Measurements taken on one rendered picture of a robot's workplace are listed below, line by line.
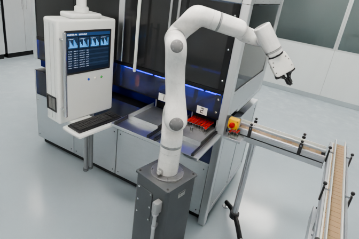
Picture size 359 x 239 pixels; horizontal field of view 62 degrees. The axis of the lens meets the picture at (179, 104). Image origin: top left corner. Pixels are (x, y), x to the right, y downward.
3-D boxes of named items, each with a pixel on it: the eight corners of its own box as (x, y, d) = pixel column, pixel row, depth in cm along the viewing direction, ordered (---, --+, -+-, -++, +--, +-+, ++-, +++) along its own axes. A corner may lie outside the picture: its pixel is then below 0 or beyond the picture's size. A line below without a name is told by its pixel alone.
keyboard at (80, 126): (110, 112, 245) (110, 109, 244) (122, 118, 238) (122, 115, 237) (67, 126, 214) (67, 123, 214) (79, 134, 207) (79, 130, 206)
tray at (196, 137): (188, 118, 237) (189, 114, 235) (218, 129, 226) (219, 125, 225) (166, 134, 208) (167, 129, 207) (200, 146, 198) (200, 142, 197)
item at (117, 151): (100, 114, 417) (102, 54, 383) (240, 171, 334) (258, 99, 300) (38, 142, 334) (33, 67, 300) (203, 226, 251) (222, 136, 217)
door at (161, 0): (122, 61, 244) (127, -16, 222) (171, 75, 226) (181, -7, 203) (122, 61, 244) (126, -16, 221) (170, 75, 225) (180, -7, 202)
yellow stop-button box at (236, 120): (230, 124, 219) (232, 115, 216) (239, 127, 216) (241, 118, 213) (226, 127, 212) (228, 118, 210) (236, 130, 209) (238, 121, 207)
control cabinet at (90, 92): (98, 101, 264) (100, 10, 234) (112, 108, 254) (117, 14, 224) (44, 116, 225) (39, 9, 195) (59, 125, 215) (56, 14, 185)
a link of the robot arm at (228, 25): (208, 32, 151) (261, 49, 157) (217, 30, 135) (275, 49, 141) (213, 15, 150) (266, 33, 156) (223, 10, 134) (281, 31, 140)
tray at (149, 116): (153, 105, 250) (153, 102, 249) (179, 115, 240) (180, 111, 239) (127, 118, 222) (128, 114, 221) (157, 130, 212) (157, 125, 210)
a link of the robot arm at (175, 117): (185, 120, 164) (188, 135, 149) (163, 121, 163) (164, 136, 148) (186, 29, 144) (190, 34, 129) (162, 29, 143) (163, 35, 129)
